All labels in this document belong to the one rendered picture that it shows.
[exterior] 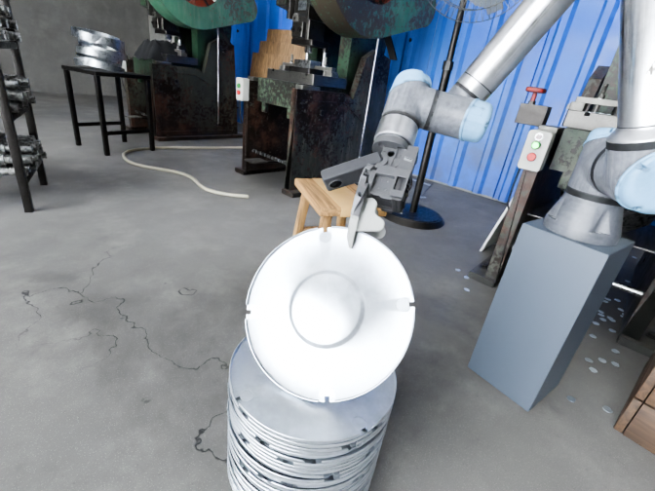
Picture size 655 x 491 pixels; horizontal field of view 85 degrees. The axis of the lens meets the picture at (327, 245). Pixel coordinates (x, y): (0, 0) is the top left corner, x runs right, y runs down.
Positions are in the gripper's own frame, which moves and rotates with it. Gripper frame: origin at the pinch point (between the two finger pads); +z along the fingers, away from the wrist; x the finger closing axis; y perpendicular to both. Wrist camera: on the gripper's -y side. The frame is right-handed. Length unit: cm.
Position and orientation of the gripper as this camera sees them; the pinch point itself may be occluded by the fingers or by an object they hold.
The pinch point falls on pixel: (349, 241)
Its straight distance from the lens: 62.9
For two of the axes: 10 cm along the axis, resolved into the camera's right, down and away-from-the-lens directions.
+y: 9.3, 2.5, -2.7
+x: 1.9, 3.2, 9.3
